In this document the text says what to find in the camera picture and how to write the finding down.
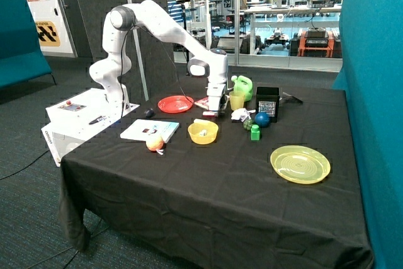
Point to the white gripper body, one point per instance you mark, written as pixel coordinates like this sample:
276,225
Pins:
216,96

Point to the pink highlighter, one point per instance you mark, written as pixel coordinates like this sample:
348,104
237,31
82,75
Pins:
208,114

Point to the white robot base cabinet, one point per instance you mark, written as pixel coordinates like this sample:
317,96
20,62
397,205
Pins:
69,121

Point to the red book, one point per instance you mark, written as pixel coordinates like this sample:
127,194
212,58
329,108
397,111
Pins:
203,103

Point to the white book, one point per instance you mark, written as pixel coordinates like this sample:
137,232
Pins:
141,129

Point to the yellow plastic cup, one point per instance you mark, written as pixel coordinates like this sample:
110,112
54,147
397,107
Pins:
237,99

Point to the crumpled white paper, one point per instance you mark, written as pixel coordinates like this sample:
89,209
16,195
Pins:
242,114

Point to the green watering can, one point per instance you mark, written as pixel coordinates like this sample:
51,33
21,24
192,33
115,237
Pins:
244,85

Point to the small dark green object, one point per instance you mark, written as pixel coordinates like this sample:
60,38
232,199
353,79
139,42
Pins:
247,124

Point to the blue ball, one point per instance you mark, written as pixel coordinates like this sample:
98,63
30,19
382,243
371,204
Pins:
262,119

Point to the green toy block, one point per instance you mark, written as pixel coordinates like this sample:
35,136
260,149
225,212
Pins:
255,132

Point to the red plastic plate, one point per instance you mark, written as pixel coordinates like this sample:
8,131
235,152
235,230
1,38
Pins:
175,104

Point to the black box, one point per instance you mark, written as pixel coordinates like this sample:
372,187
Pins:
267,101

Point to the dark computer mouse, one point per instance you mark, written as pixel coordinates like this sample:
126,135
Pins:
149,113

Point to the orange ball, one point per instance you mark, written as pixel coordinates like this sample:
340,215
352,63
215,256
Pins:
155,142

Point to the black tablecloth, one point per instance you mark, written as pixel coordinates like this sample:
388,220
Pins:
222,205

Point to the yellow plastic plate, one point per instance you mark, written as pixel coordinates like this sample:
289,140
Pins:
300,164

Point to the orange mobile robot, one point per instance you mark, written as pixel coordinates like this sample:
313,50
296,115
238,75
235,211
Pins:
316,42

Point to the black marker pen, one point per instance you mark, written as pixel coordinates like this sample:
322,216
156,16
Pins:
97,120

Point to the black yellow sign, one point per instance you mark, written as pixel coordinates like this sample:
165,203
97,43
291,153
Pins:
47,34

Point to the teal sofa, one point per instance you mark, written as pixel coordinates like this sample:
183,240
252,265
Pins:
21,56

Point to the teal partition wall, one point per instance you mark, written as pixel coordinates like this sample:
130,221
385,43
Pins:
371,75

